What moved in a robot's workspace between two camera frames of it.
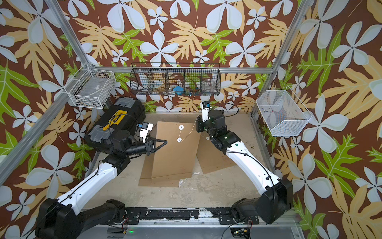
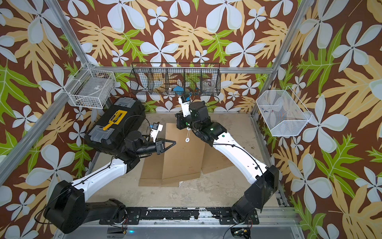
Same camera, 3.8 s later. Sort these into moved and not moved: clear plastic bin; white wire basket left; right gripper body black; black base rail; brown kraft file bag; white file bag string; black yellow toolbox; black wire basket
Moved: brown kraft file bag; white file bag string; right gripper body black
Not moved: black yellow toolbox; black wire basket; clear plastic bin; black base rail; white wire basket left
